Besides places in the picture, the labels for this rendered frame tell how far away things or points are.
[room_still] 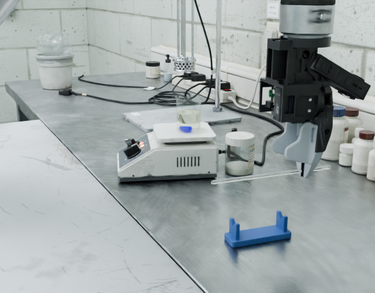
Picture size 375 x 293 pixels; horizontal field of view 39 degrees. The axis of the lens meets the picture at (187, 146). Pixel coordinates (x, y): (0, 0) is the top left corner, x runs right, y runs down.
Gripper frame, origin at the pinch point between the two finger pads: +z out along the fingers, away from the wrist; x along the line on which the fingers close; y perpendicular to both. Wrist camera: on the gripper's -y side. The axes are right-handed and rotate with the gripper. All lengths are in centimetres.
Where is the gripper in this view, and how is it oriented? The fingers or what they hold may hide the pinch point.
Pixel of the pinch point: (308, 168)
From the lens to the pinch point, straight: 84.3
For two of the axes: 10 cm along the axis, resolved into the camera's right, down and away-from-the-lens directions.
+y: -9.4, 0.9, -3.2
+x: 3.3, 2.7, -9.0
